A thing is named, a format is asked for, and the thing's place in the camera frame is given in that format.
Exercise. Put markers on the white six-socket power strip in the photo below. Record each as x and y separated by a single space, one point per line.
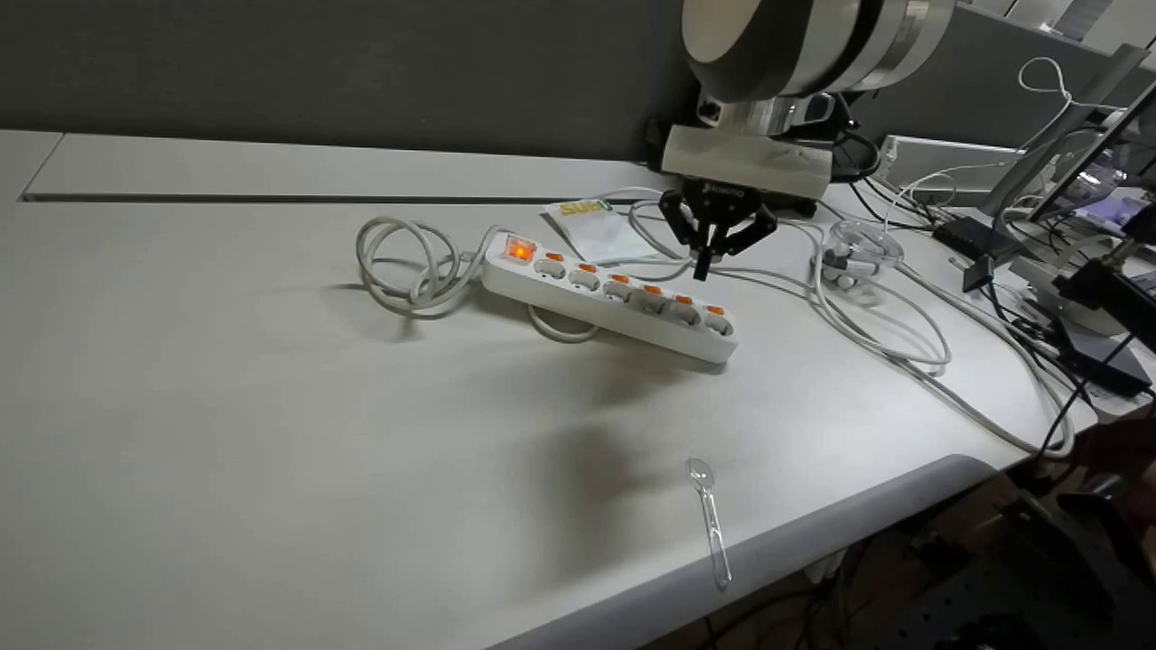
616 294

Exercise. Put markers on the black metal stand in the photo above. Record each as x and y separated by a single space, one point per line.
1058 253

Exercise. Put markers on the small clear plastic piece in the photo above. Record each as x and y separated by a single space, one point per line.
708 519

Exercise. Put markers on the grey box device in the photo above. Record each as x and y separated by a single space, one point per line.
950 169

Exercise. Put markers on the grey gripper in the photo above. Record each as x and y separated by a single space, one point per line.
744 156

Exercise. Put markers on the white paper packet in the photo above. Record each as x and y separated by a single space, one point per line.
597 230

